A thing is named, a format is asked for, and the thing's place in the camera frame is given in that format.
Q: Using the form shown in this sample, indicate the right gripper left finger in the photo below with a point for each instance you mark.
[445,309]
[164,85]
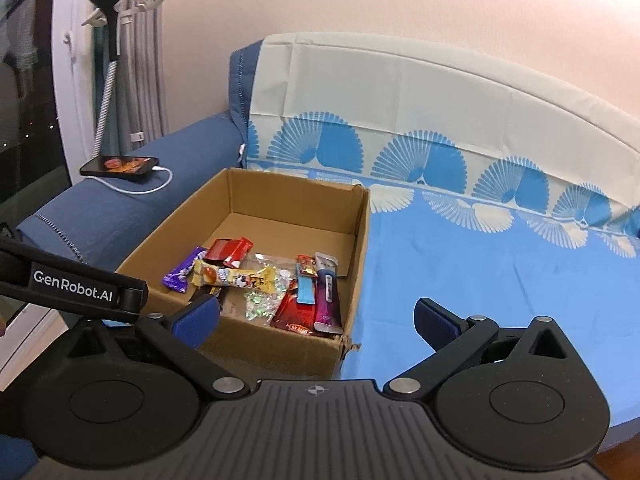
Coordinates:
[104,396]

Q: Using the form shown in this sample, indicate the blue fan-pattern sofa cover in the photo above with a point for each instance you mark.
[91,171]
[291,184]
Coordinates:
[494,189]

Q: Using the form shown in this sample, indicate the white clamp holder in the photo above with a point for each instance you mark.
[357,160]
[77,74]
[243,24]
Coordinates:
[105,10]

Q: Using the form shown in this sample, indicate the red snack packet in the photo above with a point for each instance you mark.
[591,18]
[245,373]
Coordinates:
[229,252]

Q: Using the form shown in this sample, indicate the black brown snack packet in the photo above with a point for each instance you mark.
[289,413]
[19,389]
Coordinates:
[206,290]

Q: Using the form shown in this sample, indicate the yellow cartoon snack bar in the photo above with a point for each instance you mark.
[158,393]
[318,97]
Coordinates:
[263,280]

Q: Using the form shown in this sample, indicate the clear bag of candies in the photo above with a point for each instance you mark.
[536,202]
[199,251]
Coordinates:
[262,304]

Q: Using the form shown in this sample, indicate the brown cardboard box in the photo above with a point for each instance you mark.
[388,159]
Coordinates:
[284,217]

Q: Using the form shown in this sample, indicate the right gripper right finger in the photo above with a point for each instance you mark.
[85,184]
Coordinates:
[511,397]

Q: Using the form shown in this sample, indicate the blue sofa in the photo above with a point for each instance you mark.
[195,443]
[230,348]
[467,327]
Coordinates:
[94,222]

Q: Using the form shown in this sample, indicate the long red snack stick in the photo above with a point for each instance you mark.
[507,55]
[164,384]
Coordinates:
[292,315]

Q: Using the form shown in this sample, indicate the purple silver snack bar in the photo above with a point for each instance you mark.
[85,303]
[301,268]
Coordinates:
[327,319]

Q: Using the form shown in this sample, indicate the purple chocolate bar wrapper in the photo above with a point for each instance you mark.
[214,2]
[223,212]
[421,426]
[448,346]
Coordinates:
[177,278]

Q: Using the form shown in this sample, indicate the black smartphone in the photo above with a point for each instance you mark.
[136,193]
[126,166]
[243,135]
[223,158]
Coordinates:
[130,168]

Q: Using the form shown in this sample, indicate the red gold cake packet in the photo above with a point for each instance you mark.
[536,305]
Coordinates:
[306,266]

